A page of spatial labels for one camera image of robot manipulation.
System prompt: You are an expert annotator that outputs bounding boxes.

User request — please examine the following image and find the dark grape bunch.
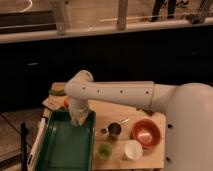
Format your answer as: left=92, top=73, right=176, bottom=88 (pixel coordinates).
left=136, top=108, right=155, bottom=116

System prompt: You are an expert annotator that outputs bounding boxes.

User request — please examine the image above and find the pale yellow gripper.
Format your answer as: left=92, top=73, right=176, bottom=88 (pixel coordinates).
left=69, top=108, right=89, bottom=126

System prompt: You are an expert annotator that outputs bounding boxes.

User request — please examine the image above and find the white cup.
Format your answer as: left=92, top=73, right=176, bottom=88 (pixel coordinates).
left=124, top=140, right=143, bottom=160

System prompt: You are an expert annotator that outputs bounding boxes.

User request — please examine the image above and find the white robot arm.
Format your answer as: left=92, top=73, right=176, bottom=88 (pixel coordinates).
left=65, top=70, right=213, bottom=171

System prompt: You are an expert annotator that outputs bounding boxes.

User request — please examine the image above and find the metal measuring cup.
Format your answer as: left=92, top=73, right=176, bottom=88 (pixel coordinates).
left=100, top=119, right=129, bottom=139

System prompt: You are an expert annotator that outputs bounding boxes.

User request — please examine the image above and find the red bowl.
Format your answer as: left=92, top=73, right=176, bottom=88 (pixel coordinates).
left=131, top=119, right=161, bottom=149

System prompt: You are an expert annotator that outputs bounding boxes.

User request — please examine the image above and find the red tomato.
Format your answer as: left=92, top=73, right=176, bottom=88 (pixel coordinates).
left=64, top=97, right=69, bottom=108

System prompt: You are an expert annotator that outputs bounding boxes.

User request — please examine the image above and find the green chili pepper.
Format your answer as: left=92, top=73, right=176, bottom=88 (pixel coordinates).
left=49, top=90, right=66, bottom=96

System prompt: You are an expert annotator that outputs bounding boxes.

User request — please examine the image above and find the black pole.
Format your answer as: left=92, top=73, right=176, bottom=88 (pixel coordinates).
left=21, top=123, right=28, bottom=171

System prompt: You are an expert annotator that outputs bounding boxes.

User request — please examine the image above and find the green plastic tray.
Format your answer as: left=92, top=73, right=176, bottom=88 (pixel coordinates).
left=35, top=110, right=96, bottom=171

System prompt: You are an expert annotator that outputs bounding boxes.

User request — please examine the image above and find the green cup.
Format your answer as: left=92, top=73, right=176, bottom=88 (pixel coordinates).
left=97, top=142, right=112, bottom=160

